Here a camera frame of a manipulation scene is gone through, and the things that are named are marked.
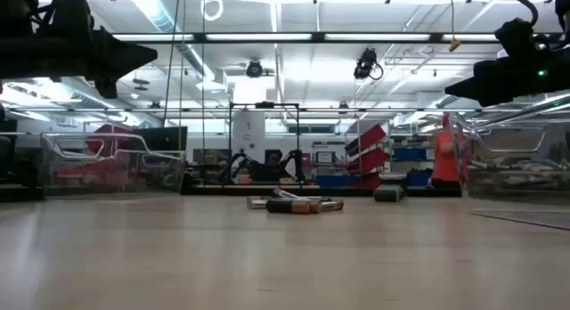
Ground black monitor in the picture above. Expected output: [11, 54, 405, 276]
[132, 126, 189, 153]

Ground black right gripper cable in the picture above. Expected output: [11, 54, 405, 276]
[501, 0, 541, 30]

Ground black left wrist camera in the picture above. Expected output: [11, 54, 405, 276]
[46, 0, 95, 37]

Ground red bin rack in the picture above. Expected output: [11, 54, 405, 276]
[84, 125, 134, 186]
[345, 124, 391, 191]

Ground blue shelf bins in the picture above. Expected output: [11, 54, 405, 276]
[391, 147, 429, 162]

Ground black round hanging camera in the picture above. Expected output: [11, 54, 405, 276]
[246, 59, 265, 78]

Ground blue storage bin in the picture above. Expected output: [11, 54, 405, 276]
[407, 168, 434, 187]
[314, 174, 357, 188]

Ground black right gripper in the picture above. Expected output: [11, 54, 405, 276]
[444, 46, 570, 108]

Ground person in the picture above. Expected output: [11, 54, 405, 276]
[429, 113, 462, 190]
[262, 150, 287, 183]

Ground black copper Duracell AA battery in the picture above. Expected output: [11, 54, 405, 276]
[265, 198, 322, 215]

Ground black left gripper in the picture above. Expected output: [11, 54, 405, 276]
[26, 27, 159, 100]

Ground white cable loop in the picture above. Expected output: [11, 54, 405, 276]
[199, 0, 224, 22]

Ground black hanging camera with cable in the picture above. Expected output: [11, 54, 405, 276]
[354, 47, 385, 82]

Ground silver black Energizer AA battery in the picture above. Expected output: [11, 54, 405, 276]
[272, 188, 309, 200]

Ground clear plastic bin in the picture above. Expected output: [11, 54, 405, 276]
[448, 112, 570, 233]
[40, 131, 187, 197]

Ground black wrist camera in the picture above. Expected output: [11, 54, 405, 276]
[493, 18, 538, 60]
[46, 0, 95, 37]

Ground white pillar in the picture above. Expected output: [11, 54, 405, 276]
[231, 110, 267, 165]

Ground black workstation frame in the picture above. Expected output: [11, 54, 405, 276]
[228, 101, 302, 187]

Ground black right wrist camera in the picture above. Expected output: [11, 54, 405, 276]
[493, 18, 538, 60]

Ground black grey handheld device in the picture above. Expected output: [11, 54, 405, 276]
[372, 171, 409, 203]

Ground black bar with light strips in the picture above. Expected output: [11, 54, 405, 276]
[110, 31, 570, 45]

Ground black aluminium table frame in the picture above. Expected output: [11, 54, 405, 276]
[180, 184, 463, 198]

